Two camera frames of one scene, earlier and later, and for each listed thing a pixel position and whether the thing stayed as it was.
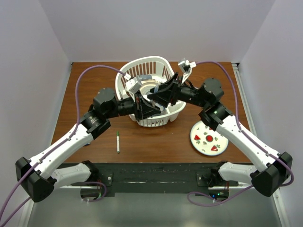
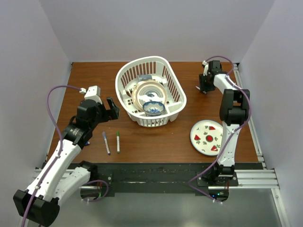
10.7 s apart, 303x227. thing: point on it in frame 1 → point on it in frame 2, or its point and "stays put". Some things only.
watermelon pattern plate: (206, 141) stays put
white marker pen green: (118, 144) stays put
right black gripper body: (188, 94) → (204, 84)
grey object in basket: (145, 77) stays put
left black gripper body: (126, 107) → (102, 115)
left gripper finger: (147, 109) → (111, 104)
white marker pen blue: (156, 88) → (107, 147)
